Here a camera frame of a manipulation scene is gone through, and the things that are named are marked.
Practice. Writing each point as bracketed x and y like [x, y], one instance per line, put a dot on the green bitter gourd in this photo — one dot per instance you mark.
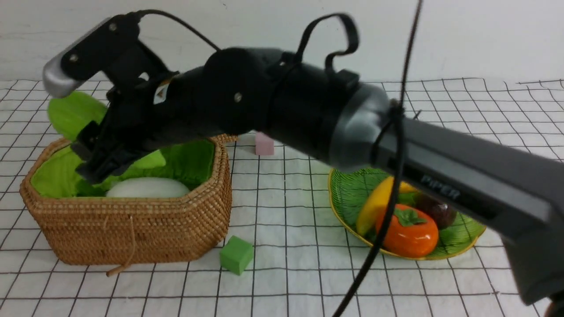
[68, 116]

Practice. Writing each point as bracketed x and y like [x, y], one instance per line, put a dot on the green foam cube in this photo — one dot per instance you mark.
[236, 255]

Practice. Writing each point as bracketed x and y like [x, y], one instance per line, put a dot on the orange persimmon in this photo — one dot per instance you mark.
[411, 233]

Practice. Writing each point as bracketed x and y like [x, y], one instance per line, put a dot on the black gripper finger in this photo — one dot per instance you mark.
[87, 145]

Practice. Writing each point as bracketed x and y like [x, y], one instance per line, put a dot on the green leaf glass plate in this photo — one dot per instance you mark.
[348, 193]

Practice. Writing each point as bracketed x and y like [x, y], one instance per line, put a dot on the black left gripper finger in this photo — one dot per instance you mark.
[98, 165]

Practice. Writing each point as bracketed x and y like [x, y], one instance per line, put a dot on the pink foam cube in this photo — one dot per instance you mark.
[264, 145]

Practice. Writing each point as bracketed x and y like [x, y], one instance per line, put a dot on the white radish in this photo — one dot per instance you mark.
[136, 188]

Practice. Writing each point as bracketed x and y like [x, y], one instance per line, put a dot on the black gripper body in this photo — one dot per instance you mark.
[137, 118]

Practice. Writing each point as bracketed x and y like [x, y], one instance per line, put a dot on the yellow banana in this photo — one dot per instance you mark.
[374, 207]

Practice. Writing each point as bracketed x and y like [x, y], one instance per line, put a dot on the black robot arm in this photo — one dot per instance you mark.
[337, 120]

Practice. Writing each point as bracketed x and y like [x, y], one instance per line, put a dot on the woven wicker basket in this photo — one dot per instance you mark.
[83, 227]

